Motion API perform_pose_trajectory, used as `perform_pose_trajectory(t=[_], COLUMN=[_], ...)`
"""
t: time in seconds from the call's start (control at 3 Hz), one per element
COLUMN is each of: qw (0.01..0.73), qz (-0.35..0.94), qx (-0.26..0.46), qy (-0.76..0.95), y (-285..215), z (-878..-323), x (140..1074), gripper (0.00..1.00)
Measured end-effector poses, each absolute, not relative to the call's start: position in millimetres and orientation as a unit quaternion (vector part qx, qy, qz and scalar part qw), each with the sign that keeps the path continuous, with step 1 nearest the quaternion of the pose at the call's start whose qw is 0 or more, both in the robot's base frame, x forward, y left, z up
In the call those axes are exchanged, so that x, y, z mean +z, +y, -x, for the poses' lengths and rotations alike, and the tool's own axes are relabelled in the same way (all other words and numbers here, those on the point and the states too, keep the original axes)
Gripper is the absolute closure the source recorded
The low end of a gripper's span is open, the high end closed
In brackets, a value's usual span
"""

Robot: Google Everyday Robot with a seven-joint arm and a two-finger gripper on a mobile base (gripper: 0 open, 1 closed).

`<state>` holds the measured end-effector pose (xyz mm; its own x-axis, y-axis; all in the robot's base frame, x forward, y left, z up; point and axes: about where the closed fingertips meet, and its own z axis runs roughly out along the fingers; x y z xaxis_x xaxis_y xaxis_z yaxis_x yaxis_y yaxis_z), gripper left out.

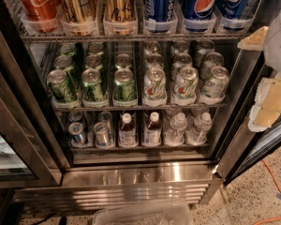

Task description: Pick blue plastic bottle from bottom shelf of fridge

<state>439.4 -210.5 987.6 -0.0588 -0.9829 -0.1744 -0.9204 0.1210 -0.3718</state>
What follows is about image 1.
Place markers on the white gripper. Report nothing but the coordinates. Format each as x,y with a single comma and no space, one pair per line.
278,44

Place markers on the brown tea bottle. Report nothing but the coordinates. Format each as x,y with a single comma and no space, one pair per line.
152,130
127,132

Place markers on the open fridge door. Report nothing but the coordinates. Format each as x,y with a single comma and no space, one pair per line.
239,148

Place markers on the clear water bottle right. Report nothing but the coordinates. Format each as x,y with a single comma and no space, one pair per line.
197,134

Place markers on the clear water bottle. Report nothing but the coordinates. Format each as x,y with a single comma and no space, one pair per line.
174,135
197,134

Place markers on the clear water bottle left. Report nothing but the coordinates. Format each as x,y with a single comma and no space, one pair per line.
174,135

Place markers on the stainless steel fridge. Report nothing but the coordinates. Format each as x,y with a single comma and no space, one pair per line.
94,178

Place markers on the left glass fridge door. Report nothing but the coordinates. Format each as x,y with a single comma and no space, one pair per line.
35,160

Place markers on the white diet can front right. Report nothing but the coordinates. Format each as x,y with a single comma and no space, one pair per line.
215,82

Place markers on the white diet can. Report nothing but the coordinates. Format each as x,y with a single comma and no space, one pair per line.
186,83
215,82
154,83

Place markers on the silver can second row right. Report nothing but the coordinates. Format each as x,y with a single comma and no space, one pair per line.
210,60

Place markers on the silver can second row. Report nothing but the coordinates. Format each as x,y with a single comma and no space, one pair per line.
210,60
180,61
154,59

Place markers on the white diet can front middle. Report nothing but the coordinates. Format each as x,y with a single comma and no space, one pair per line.
186,83

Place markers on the silver can second row middle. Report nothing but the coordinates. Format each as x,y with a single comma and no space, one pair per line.
180,61

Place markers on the blue Pepsi can middle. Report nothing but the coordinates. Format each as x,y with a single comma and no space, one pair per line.
197,14

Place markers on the silver can second row left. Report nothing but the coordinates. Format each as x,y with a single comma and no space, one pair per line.
154,59

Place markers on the white diet can front left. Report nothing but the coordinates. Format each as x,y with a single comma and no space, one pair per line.
154,83

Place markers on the blue Pepsi can left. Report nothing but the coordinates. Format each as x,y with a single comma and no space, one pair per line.
158,15

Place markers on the green can front right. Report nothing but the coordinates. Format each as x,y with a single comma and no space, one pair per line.
124,89

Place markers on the green can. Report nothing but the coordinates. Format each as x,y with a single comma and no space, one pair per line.
124,89
61,86
92,85

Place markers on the green can second row right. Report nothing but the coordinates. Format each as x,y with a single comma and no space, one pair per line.
123,60

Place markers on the green can second row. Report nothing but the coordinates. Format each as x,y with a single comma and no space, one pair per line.
94,61
123,60
69,66

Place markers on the clear plastic bin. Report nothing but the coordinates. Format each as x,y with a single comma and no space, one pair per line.
146,213

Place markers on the green can front middle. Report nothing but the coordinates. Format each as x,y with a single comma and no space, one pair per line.
92,85

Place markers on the green can second row middle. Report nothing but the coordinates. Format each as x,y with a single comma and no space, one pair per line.
94,61

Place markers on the silver blue can front right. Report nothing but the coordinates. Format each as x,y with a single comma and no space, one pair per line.
103,138

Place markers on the silver blue can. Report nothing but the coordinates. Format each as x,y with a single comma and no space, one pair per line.
77,133
103,138

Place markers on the gold striped soda can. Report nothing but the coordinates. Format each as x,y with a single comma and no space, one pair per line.
80,15

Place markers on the silver blue can front left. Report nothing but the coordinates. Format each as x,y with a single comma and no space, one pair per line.
77,133

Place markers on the green can second row left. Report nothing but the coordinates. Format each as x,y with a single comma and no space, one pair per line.
69,66

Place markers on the green can front left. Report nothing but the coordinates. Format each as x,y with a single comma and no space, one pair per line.
61,86

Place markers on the red Coca-Cola can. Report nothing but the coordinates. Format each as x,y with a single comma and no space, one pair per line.
42,13

